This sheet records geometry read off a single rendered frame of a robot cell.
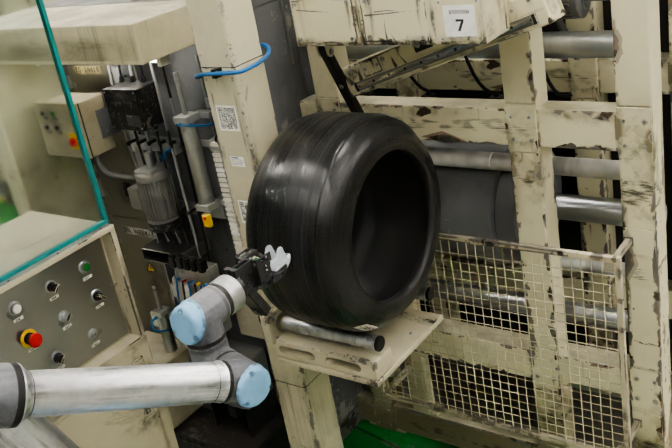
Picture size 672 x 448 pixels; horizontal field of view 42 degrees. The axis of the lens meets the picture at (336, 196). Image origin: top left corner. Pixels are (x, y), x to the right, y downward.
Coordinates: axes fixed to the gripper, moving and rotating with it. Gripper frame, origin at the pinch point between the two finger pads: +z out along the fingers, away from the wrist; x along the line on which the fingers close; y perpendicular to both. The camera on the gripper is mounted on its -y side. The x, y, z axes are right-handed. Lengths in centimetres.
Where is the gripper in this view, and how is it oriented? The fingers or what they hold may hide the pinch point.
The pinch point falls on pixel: (286, 259)
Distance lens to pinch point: 219.4
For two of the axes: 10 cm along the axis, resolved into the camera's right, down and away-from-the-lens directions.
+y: -1.7, -9.1, -3.8
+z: 5.7, -4.0, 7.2
